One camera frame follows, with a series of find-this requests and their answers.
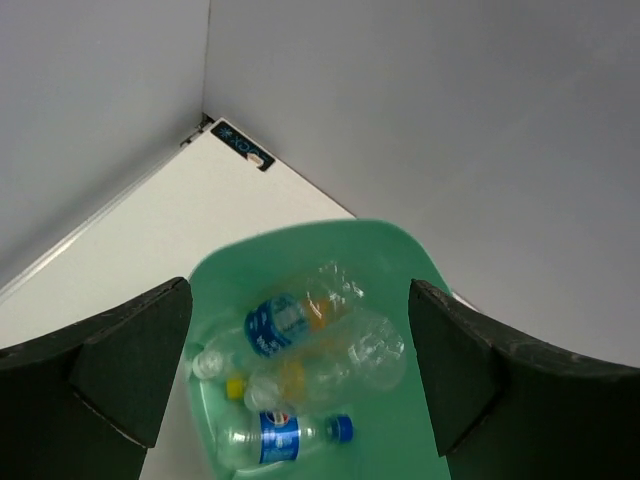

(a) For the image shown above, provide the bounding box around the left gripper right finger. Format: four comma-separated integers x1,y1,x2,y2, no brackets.
408,280,639,479

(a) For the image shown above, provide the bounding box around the clear unlabelled plastic bottle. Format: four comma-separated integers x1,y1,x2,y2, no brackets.
251,309,407,416

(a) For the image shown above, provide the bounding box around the green plastic bin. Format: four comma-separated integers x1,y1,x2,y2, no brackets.
184,219,450,479

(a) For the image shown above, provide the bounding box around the black table corner label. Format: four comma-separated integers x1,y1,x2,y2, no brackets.
211,120,276,172

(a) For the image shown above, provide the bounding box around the clear bottle yellow cap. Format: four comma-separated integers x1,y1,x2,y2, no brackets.
225,371,294,412

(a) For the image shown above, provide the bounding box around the crushed blue label bottle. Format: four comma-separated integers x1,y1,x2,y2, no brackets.
191,260,365,381

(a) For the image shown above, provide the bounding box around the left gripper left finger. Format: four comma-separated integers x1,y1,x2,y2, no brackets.
1,277,192,479

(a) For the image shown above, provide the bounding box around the orange plastic bottle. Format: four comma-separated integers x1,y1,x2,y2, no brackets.
274,294,346,410

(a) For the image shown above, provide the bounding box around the blue cap water bottle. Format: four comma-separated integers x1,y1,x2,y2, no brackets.
214,408,355,471

